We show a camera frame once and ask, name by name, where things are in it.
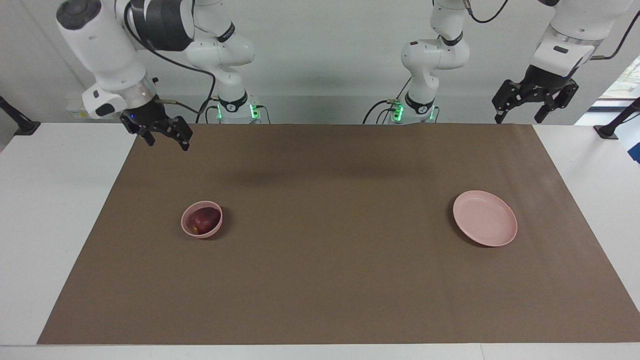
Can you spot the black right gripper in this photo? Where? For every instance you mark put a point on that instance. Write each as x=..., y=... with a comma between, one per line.
x=147, y=119

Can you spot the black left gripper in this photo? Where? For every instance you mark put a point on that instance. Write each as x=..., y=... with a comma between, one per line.
x=545, y=81

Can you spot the dark red apple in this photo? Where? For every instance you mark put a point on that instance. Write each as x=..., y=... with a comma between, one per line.
x=204, y=220

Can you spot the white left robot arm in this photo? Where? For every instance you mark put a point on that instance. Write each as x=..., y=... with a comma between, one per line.
x=435, y=55

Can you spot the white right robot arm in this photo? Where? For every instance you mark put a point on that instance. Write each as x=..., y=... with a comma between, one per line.
x=100, y=45

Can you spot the pink bowl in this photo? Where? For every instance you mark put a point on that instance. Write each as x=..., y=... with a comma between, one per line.
x=200, y=235

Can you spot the pink plate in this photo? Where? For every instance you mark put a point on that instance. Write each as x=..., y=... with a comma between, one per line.
x=485, y=218

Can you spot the black slanted stand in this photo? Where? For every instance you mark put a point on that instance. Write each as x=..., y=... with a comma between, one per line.
x=607, y=131
x=25, y=127

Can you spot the white cardboard box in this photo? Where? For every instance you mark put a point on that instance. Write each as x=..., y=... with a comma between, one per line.
x=74, y=114

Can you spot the window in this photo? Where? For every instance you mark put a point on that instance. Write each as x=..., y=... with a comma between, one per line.
x=627, y=80

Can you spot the blue object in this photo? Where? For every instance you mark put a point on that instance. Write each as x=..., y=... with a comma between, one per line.
x=634, y=147

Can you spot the brown table mat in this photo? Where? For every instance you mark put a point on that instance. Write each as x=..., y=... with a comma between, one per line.
x=320, y=275

